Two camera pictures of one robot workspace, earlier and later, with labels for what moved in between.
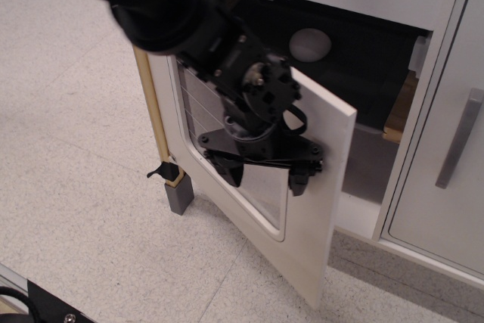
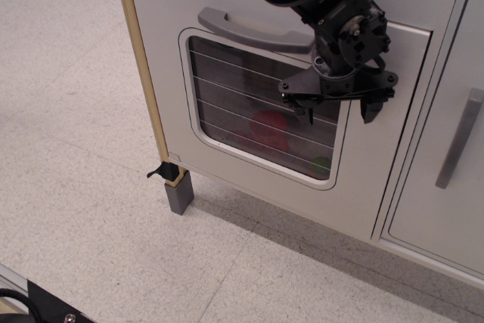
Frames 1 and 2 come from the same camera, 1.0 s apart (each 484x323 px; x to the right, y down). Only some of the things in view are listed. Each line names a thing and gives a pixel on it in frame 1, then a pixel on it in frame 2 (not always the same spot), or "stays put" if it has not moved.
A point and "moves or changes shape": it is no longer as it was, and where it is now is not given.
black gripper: (303, 156) -> (311, 88)
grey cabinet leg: (181, 196) stays put
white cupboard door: (438, 209) stays put
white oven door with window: (292, 236) moves or changes shape
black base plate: (49, 309) stays put
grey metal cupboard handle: (470, 110) stays put
